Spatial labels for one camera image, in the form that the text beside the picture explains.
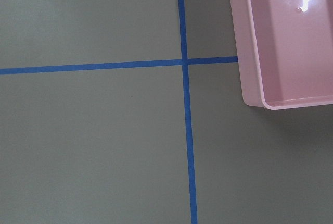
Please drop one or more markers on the pink plastic bin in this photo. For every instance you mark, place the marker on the pink plastic bin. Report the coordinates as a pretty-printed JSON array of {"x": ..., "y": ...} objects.
[{"x": 284, "y": 50}]

